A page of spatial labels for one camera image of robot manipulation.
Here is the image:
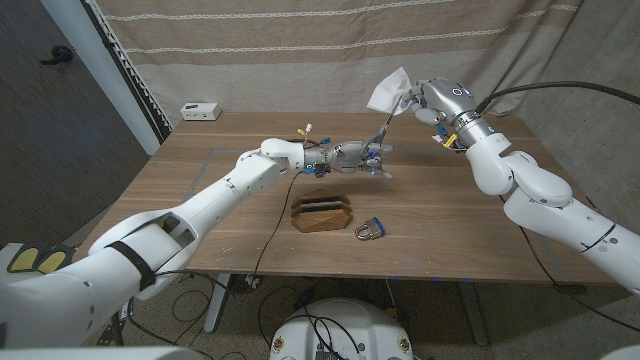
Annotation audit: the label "grey handled scissors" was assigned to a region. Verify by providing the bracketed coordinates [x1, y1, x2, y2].
[363, 94, 407, 151]

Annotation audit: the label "white tissue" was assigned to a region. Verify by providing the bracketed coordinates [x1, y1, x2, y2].
[366, 66, 414, 118]

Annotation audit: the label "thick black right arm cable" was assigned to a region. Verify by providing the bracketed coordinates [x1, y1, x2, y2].
[474, 80, 640, 115]

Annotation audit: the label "white table leg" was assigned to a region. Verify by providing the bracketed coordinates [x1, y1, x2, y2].
[458, 280, 490, 347]
[203, 273, 232, 334]

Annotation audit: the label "white power strip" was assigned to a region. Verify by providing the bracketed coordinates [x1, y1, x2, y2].
[180, 102, 222, 122]

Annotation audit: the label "black backdrop frame pole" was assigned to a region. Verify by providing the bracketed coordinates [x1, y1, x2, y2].
[82, 0, 174, 145]

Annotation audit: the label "brown wooden scissors holder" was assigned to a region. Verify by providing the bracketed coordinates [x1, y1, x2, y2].
[290, 188, 354, 234]

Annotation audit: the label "dark grey door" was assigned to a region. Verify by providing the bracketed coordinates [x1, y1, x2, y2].
[0, 0, 151, 246]

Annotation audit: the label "yellow black foot pedal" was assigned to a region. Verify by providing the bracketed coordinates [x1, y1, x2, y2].
[6, 243, 41, 274]
[38, 243, 76, 275]

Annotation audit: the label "black door handle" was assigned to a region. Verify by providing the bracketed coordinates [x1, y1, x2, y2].
[39, 45, 75, 66]

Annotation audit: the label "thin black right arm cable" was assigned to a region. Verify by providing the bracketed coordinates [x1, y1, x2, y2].
[517, 224, 640, 334]

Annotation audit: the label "white robot chest cover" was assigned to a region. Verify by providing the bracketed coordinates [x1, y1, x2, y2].
[0, 346, 204, 360]

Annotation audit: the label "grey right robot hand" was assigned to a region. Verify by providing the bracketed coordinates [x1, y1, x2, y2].
[401, 77, 496, 150]

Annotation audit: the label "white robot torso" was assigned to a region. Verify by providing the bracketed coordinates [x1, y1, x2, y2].
[269, 298, 415, 360]

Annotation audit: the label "beige striped backdrop curtain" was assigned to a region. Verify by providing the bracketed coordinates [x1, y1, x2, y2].
[94, 0, 584, 126]

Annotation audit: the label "black perforated floor bracket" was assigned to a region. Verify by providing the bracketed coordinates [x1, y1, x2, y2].
[97, 322, 126, 347]

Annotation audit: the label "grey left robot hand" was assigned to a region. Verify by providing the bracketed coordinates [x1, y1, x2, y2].
[327, 140, 395, 180]

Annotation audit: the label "silver padlock with blue base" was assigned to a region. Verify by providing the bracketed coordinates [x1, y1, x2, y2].
[354, 217, 386, 242]

